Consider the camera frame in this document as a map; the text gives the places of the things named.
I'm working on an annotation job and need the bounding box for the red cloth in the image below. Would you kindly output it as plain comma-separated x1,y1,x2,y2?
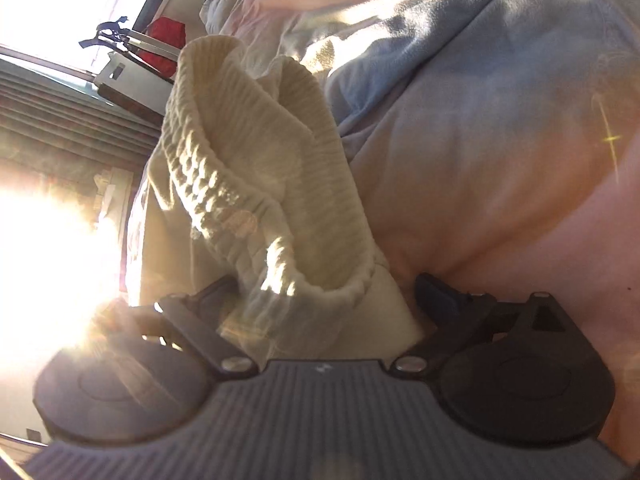
148,16,187,74

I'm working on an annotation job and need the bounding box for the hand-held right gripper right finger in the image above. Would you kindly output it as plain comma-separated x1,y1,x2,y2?
391,272,573,376

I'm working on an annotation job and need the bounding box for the black framed window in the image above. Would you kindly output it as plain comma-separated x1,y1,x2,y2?
0,0,167,82

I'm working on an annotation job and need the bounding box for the blue curtain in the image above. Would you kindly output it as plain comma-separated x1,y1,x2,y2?
0,45,167,197

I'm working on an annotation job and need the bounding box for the crumpled white duvet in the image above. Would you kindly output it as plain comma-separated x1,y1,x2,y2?
199,0,252,37

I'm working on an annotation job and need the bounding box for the pink and white bed blanket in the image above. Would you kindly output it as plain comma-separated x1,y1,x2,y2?
200,0,640,461

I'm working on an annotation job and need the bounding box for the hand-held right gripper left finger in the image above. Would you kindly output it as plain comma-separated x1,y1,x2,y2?
92,276,260,376

